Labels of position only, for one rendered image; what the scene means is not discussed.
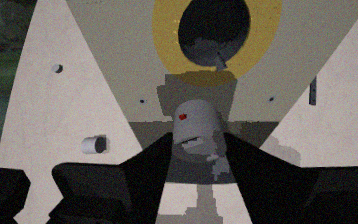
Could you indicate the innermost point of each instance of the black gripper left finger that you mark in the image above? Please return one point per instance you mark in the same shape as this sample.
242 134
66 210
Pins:
138 182

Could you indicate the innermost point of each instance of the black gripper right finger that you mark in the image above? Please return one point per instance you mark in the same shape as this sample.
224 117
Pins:
277 192

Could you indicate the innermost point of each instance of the dark grey flat bar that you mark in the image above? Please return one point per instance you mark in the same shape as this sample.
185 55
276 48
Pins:
313 92

